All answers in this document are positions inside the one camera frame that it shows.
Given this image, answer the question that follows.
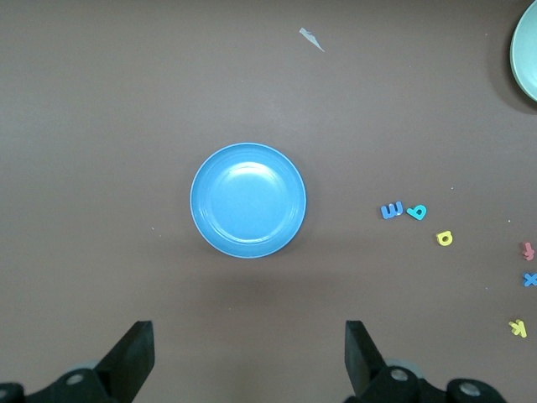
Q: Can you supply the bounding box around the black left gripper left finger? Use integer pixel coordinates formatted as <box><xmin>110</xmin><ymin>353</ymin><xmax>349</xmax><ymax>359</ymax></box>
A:
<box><xmin>0</xmin><ymin>321</ymin><xmax>155</xmax><ymax>403</ymax></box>

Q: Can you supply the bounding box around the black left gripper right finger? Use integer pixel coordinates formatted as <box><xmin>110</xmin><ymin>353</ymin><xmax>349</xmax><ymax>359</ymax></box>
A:
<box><xmin>343</xmin><ymin>321</ymin><xmax>508</xmax><ymax>403</ymax></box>

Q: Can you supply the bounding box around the blue foam letter m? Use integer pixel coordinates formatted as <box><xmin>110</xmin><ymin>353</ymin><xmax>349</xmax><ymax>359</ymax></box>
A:
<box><xmin>380</xmin><ymin>201</ymin><xmax>404</xmax><ymax>221</ymax></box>

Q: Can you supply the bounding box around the blue plate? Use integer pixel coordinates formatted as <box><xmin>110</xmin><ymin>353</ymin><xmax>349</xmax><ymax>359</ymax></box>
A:
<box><xmin>189</xmin><ymin>142</ymin><xmax>308</xmax><ymax>259</ymax></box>

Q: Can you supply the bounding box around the white tape scrap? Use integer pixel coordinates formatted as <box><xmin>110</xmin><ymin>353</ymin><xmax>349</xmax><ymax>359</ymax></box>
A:
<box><xmin>299</xmin><ymin>27</ymin><xmax>326</xmax><ymax>53</ymax></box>

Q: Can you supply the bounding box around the pale green plate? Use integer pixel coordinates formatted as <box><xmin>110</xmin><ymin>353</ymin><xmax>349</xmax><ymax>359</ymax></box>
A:
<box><xmin>509</xmin><ymin>0</ymin><xmax>537</xmax><ymax>103</ymax></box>

